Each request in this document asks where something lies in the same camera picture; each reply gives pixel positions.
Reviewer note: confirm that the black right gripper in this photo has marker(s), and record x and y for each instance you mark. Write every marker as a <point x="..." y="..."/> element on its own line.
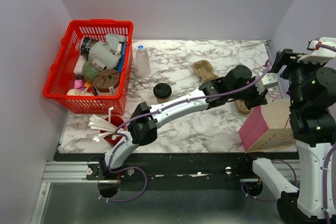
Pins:
<point x="287" y="56"/>

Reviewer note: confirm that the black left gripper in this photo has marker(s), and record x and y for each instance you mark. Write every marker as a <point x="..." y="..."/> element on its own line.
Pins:
<point x="256" y="99"/>

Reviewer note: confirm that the pink and beige paper bag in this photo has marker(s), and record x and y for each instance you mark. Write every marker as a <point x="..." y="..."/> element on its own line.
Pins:
<point x="267" y="128"/>

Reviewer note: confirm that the black plastic cup lid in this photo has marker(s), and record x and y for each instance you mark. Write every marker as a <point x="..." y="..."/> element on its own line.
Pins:
<point x="162" y="90"/>

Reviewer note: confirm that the brown paper coffee cup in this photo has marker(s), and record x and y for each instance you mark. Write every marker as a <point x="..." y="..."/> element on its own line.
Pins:
<point x="163" y="99"/>

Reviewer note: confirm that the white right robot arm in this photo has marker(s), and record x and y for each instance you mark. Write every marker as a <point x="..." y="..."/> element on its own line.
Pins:
<point x="312" y="92"/>

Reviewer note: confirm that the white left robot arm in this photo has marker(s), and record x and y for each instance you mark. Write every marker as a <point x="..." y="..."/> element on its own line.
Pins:
<point x="142" y="128"/>

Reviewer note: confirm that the clear plastic water bottle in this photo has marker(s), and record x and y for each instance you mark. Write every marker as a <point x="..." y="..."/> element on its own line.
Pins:
<point x="142" y="59"/>

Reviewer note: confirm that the blue book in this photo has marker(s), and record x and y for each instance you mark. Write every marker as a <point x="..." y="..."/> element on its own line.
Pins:
<point x="124" y="47"/>

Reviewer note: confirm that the brown round lidded box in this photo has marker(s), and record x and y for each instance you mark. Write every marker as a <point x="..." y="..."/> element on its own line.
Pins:
<point x="107" y="82"/>

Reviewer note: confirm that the grey cloth pouch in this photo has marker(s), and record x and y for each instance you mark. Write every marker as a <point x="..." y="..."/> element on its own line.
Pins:
<point x="106" y="54"/>

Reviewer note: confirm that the pink small packet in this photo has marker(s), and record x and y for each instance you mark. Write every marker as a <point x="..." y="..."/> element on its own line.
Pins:
<point x="79" y="84"/>

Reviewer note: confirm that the dark printed can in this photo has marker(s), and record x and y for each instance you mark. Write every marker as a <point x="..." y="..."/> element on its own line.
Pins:
<point x="86" y="44"/>

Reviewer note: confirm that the red plastic shopping basket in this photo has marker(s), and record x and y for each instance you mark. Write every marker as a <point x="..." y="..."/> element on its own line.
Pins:
<point x="61" y="75"/>

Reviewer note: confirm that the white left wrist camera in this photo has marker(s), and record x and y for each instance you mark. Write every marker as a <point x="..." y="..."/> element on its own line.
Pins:
<point x="268" y="81"/>

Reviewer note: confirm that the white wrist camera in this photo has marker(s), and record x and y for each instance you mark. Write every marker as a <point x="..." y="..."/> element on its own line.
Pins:
<point x="268" y="81"/>
<point x="322" y="51"/>

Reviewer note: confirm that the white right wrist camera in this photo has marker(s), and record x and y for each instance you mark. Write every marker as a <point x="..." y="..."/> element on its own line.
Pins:
<point x="322" y="51"/>

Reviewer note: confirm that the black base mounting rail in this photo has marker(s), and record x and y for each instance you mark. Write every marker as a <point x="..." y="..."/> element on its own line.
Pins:
<point x="174" y="171"/>

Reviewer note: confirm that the aluminium frame rail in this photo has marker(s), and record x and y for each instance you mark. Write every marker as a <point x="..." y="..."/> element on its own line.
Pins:
<point x="68" y="172"/>

